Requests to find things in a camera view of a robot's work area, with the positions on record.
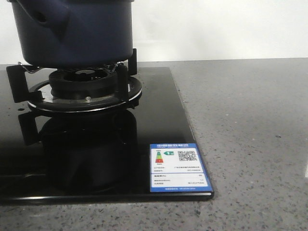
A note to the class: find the black glass gas stove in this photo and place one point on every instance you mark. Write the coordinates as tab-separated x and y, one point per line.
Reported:
99	157

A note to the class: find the black right burner pot stand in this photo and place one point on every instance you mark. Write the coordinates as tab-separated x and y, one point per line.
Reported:
72	91

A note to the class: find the dark blue cooking pot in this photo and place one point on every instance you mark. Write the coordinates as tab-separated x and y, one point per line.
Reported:
74	33

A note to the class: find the blue energy label sticker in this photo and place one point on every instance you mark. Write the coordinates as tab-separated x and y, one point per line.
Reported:
177	167

